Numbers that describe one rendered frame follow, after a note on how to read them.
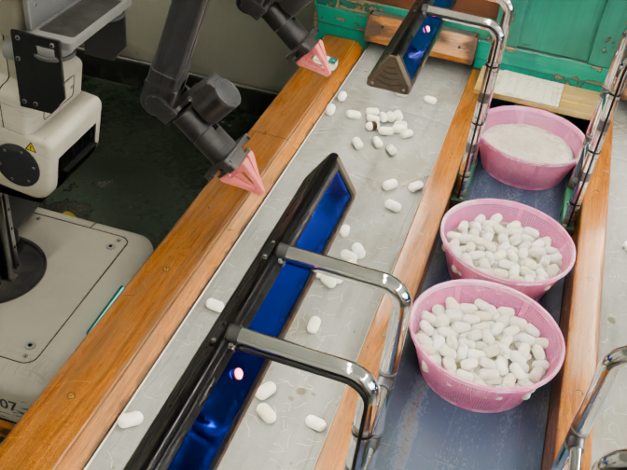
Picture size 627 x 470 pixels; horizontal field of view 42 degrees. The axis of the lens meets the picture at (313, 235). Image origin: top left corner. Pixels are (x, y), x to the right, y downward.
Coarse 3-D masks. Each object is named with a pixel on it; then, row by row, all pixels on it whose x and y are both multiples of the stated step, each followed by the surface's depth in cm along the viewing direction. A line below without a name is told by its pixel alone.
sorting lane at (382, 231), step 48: (336, 96) 207; (384, 96) 209; (432, 96) 212; (336, 144) 189; (384, 144) 191; (432, 144) 193; (288, 192) 172; (384, 192) 176; (240, 240) 158; (336, 240) 161; (384, 240) 162; (336, 288) 150; (192, 336) 137; (288, 336) 139; (336, 336) 140; (144, 384) 128; (288, 384) 131; (336, 384) 132; (144, 432) 121; (240, 432) 122; (288, 432) 123
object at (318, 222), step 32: (320, 192) 109; (352, 192) 118; (288, 224) 102; (320, 224) 108; (256, 256) 105; (256, 288) 92; (288, 288) 98; (256, 320) 91; (288, 320) 96; (224, 352) 85; (192, 384) 80; (224, 384) 84; (256, 384) 88; (160, 416) 82; (192, 416) 78; (224, 416) 83; (160, 448) 74; (192, 448) 78; (224, 448) 82
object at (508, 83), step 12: (504, 72) 218; (504, 84) 213; (516, 84) 213; (528, 84) 214; (540, 84) 215; (552, 84) 215; (516, 96) 208; (528, 96) 209; (540, 96) 209; (552, 96) 210
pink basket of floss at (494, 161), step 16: (528, 112) 206; (544, 112) 205; (560, 128) 204; (576, 128) 200; (480, 144) 196; (576, 144) 199; (496, 160) 191; (512, 160) 188; (528, 160) 186; (576, 160) 188; (496, 176) 195; (512, 176) 192; (528, 176) 190; (544, 176) 190; (560, 176) 192
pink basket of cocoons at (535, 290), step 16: (464, 208) 170; (480, 208) 172; (496, 208) 173; (528, 208) 171; (448, 224) 167; (544, 224) 170; (560, 240) 167; (448, 256) 161; (464, 272) 157; (480, 272) 153; (464, 288) 161; (512, 288) 154; (528, 288) 154; (544, 288) 156
